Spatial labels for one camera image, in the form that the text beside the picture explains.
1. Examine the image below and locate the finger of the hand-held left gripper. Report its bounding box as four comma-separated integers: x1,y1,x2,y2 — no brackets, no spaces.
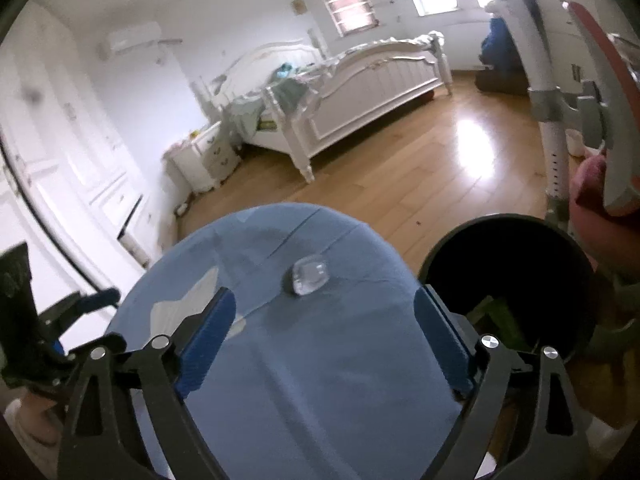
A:
42,336,68,363
35,287,122,331

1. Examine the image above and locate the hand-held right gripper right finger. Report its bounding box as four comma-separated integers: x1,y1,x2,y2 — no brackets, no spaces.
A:
414,284,592,480

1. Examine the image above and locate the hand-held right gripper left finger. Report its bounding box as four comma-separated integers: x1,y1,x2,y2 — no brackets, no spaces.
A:
57,286,237,480

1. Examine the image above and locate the green packet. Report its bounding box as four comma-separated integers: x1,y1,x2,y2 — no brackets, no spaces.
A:
470,297,536,352

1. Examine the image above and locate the black trash bin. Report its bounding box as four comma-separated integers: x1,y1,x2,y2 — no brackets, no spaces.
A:
417,214,599,396

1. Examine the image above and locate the clear plastic piece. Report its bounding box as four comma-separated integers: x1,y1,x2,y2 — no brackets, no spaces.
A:
286,255,330,296

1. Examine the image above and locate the round blue covered table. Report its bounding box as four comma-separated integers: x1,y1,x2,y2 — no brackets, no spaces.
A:
102,202,473,480

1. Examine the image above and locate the white wardrobe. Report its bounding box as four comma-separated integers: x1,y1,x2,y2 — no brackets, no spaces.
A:
0,0,166,273

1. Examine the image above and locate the grey green cloth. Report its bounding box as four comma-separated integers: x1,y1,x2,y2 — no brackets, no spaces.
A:
587,270,640,362

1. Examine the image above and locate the white nightstand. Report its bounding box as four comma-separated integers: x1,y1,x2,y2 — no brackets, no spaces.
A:
167,120,241,193

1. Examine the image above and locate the dark red cloth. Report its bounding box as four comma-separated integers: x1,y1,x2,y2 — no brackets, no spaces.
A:
570,155,640,286

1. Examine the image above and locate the white air conditioner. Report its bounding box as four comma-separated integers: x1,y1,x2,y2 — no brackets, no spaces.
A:
102,21,164,57

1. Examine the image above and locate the dark armchair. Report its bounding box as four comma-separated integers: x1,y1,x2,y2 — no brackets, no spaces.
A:
475,64,531,95

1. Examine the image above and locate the rumpled pale bedding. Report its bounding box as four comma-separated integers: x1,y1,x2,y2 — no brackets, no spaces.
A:
220,32,446,133

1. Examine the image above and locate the blue clothing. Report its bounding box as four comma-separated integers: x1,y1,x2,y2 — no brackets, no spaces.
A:
480,0,540,68

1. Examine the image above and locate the black cable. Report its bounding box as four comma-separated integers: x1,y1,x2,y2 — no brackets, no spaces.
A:
0,127,101,297

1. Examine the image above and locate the white bed frame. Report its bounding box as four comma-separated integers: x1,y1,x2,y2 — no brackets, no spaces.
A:
210,30,453,183

